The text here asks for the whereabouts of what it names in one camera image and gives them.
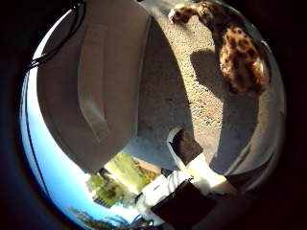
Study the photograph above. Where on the leopard spotted plush toy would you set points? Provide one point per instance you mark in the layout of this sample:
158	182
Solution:
238	54

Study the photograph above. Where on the grey plastic container bin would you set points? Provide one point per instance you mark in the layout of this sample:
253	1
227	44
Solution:
96	83

